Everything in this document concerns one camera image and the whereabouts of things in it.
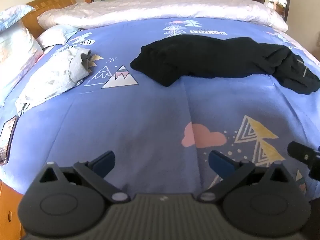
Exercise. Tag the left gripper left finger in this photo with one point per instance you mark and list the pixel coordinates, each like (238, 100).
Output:
(67, 201)

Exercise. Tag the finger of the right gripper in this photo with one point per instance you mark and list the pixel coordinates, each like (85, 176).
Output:
(307, 156)

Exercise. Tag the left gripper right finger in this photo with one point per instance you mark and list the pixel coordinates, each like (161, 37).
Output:
(261, 201)

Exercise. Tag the black pants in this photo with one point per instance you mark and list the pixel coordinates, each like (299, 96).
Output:
(166, 60)

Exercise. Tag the blue patterned bed cover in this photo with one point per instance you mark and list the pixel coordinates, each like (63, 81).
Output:
(162, 136)

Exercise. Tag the grey folded garment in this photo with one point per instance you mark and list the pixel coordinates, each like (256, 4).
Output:
(59, 74)

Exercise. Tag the floral pillow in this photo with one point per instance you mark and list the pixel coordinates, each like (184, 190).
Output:
(19, 49)

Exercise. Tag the small light blue pillow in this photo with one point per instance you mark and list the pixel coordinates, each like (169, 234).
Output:
(58, 34)

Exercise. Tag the light pink quilt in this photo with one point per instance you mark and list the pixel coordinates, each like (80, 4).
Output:
(98, 14)

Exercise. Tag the wooden headboard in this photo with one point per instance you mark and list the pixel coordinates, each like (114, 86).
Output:
(41, 6)

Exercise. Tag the wooden bed frame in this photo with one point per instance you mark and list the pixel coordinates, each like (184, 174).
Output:
(10, 223)

